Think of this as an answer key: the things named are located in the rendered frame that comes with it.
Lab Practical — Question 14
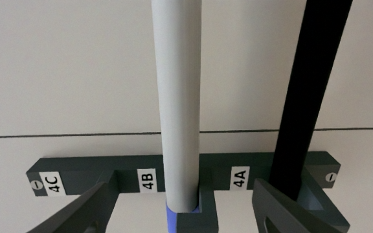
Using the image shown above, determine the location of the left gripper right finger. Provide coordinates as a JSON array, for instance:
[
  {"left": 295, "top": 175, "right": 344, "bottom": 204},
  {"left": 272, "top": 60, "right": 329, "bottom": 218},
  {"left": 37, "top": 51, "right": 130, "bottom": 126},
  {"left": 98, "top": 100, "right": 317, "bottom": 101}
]
[{"left": 252, "top": 179, "right": 343, "bottom": 233}]

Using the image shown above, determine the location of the black bar with red end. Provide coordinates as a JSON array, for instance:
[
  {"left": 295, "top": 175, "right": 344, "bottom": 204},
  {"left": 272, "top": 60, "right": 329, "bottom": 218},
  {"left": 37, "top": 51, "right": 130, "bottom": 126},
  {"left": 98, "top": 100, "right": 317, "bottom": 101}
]
[{"left": 268, "top": 0, "right": 353, "bottom": 200}]

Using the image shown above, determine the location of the grey metal bar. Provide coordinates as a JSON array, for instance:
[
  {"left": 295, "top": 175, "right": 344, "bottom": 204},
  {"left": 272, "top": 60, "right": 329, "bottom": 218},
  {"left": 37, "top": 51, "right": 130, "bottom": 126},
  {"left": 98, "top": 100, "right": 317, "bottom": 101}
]
[{"left": 152, "top": 0, "right": 202, "bottom": 233}]

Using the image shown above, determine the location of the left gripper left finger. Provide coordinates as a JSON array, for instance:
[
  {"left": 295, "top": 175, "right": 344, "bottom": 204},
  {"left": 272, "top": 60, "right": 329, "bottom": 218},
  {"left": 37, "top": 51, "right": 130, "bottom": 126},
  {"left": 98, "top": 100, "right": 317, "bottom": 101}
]
[{"left": 26, "top": 182, "right": 111, "bottom": 233}]

